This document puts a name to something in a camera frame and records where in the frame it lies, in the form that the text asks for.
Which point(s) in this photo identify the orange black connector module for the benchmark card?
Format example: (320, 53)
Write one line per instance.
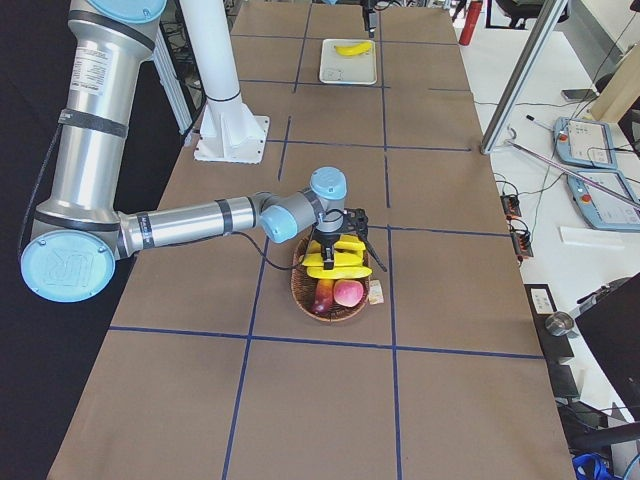
(521, 241)
(511, 206)

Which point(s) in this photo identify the black marker pen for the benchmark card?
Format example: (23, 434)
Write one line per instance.
(538, 123)

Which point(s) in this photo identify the blue teach pendant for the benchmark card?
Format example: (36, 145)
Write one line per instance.
(584, 143)
(599, 209)

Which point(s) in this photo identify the red bottle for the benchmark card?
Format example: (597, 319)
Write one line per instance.
(474, 9)

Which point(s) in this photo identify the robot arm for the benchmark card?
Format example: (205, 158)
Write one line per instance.
(78, 236)

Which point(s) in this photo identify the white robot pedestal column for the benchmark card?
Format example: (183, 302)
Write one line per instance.
(208, 33)

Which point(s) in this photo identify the pale green bear tray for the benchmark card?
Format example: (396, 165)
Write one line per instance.
(336, 69)

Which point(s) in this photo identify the white metal rod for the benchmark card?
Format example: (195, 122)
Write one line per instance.
(627, 200)

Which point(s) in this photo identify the brown wicker basket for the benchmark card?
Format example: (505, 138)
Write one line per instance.
(303, 287)

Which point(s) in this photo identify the metal measuring cup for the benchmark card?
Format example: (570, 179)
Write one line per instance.
(562, 323)

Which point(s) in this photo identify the paper basket tag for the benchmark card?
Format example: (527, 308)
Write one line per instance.
(376, 294)

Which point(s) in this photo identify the pink red apple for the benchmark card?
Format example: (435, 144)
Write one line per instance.
(348, 292)

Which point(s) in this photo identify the yellow banana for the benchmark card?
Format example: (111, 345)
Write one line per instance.
(354, 49)
(340, 259)
(349, 272)

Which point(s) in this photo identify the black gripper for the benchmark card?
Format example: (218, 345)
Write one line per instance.
(327, 240)

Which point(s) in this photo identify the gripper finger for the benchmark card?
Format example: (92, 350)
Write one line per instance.
(371, 23)

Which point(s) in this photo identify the white mount base plate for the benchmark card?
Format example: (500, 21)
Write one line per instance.
(217, 142)

